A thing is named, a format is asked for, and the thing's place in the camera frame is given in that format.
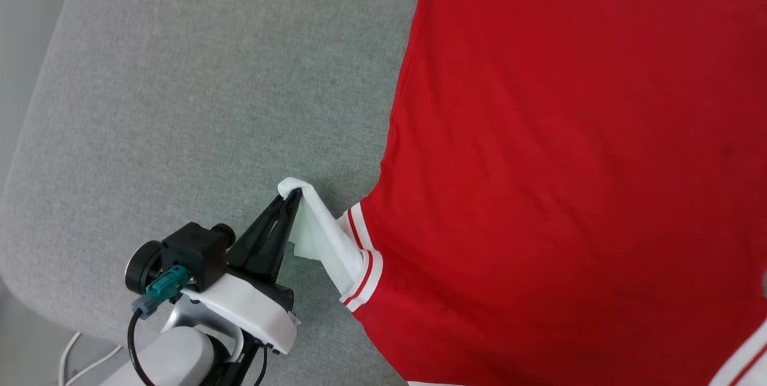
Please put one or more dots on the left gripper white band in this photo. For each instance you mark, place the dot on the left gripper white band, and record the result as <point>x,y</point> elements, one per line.
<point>257,314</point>

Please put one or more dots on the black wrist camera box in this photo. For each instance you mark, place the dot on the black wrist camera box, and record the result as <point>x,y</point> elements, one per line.
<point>195,251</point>

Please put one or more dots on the red garment with white stripes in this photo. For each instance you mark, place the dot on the red garment with white stripes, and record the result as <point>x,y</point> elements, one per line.
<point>569,164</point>

